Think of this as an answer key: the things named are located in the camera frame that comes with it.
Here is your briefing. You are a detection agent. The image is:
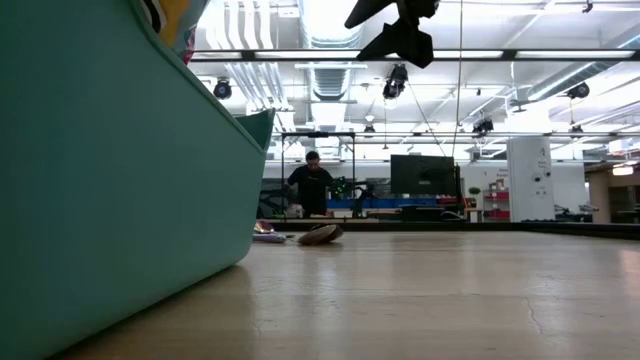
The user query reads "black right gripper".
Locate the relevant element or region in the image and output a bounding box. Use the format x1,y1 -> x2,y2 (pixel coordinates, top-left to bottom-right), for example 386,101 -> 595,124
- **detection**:
343,0 -> 442,70

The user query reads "yellow creamy chicken noodle packet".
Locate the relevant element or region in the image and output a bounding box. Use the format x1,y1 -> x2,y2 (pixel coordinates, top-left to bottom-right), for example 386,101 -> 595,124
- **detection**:
141,0 -> 209,65

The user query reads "long black spoon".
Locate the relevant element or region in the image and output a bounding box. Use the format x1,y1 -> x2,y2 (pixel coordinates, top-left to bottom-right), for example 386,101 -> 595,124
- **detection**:
297,223 -> 345,246

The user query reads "purple handled silver spoon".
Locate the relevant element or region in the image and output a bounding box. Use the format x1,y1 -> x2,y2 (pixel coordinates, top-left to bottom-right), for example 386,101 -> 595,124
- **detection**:
252,221 -> 287,245

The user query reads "dark screen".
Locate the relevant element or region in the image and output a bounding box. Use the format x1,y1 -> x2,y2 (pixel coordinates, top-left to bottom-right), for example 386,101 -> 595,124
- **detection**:
389,154 -> 462,197

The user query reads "blue storage bins row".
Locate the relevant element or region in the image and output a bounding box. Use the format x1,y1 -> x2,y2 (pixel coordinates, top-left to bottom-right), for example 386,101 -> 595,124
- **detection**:
327,197 -> 440,210

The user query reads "person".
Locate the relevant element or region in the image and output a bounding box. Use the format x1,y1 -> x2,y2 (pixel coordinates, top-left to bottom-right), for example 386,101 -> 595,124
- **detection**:
286,150 -> 335,219

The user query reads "white column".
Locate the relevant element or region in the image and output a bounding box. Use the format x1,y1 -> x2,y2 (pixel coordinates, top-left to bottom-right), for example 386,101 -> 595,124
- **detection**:
505,135 -> 556,223

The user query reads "small red storage rack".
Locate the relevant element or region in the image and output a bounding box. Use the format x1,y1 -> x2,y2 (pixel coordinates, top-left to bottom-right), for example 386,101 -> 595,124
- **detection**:
483,179 -> 511,221

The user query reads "teal plastic bin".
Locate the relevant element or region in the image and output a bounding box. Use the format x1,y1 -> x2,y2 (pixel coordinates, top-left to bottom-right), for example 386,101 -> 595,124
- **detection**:
0,0 -> 277,360

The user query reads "black aluminium table frame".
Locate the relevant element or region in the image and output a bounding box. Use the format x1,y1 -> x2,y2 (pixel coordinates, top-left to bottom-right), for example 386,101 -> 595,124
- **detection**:
259,219 -> 640,241

